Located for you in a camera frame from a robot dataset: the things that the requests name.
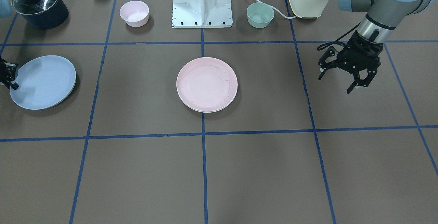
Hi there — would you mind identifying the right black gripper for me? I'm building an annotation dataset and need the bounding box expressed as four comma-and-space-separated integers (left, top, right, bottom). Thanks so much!
0, 57, 19, 90

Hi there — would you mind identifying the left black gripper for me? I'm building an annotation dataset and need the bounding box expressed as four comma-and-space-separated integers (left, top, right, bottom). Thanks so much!
318, 32, 383, 94

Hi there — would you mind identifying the light blue plate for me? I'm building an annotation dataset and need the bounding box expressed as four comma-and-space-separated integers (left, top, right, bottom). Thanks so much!
10, 55, 77, 110

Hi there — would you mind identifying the pink plate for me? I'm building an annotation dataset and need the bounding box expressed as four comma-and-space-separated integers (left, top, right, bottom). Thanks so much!
176, 57, 238, 98

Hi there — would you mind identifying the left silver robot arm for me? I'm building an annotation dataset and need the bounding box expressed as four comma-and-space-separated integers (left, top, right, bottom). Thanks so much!
317, 0, 435, 93

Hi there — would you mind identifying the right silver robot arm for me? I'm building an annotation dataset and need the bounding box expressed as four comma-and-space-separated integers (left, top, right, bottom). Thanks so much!
0, 0, 19, 90

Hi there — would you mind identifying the dark blue pot with lid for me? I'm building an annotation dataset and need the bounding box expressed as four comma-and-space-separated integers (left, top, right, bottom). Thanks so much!
11, 0, 69, 29

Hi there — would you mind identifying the green bowl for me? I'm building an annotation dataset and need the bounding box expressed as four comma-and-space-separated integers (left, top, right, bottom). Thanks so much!
246, 2, 275, 29

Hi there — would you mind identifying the pink bowl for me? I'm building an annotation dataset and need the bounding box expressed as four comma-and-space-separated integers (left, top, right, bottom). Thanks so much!
119, 0, 150, 27

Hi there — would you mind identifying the beige plate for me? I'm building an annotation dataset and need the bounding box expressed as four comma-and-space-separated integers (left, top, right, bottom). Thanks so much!
180, 96, 236, 113

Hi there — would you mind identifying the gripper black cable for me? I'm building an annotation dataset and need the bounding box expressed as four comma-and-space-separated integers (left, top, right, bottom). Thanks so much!
317, 22, 360, 51

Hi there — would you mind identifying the white camera pole base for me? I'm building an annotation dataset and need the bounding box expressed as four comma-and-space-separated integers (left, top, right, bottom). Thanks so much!
171, 0, 233, 28

